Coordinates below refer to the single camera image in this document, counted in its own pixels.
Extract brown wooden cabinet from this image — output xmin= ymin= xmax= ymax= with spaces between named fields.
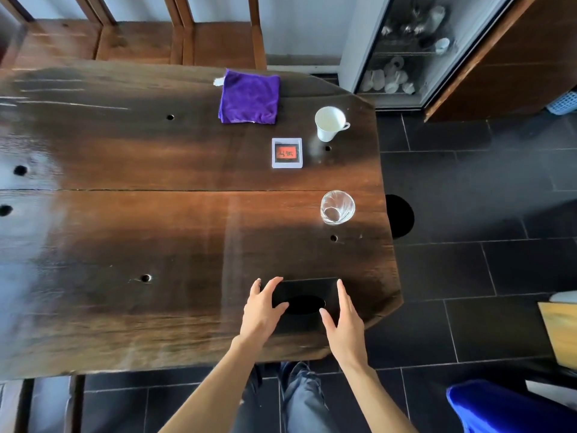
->
xmin=424 ymin=0 xmax=577 ymax=123

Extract clear drinking glass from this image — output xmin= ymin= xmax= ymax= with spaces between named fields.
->
xmin=320 ymin=190 xmax=356 ymax=226

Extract white ceramic cup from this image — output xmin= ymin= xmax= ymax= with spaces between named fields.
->
xmin=315 ymin=106 xmax=351 ymax=143

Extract person's left hand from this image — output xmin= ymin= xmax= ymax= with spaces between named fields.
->
xmin=232 ymin=277 xmax=290 ymax=352

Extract glass door cabinet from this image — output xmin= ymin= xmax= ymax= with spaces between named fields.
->
xmin=338 ymin=0 xmax=517 ymax=111

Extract light blue plastic basket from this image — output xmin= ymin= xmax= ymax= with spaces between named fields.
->
xmin=546 ymin=90 xmax=577 ymax=116

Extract person's right hand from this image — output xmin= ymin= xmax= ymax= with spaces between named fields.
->
xmin=319 ymin=279 xmax=368 ymax=368

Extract group of white cups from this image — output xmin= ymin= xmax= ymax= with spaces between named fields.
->
xmin=360 ymin=5 xmax=452 ymax=95

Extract person's left forearm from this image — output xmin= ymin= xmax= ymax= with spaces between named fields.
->
xmin=159 ymin=338 xmax=263 ymax=433

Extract black square tray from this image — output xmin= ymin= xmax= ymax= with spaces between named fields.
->
xmin=271 ymin=278 xmax=342 ymax=334

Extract yellow wooden board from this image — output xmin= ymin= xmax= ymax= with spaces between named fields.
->
xmin=538 ymin=302 xmax=577 ymax=371

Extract wooden chair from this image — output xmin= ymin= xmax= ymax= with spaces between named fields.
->
xmin=72 ymin=0 xmax=195 ymax=66
xmin=0 ymin=0 xmax=102 ymax=71
xmin=162 ymin=0 xmax=267 ymax=71

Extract shiny blue chair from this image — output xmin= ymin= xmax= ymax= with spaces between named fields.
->
xmin=446 ymin=379 xmax=577 ymax=433

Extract black round disc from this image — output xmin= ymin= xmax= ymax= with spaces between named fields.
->
xmin=385 ymin=194 xmax=415 ymax=240

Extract purple folded cloth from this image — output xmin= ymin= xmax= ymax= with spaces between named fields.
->
xmin=218 ymin=69 xmax=281 ymax=125

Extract person's right forearm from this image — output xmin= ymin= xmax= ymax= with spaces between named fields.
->
xmin=336 ymin=356 xmax=418 ymax=433

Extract white box with red picture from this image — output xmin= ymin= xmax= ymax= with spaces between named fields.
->
xmin=271 ymin=138 xmax=304 ymax=169

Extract person's blue jeans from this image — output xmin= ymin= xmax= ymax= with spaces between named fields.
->
xmin=232 ymin=361 xmax=344 ymax=433

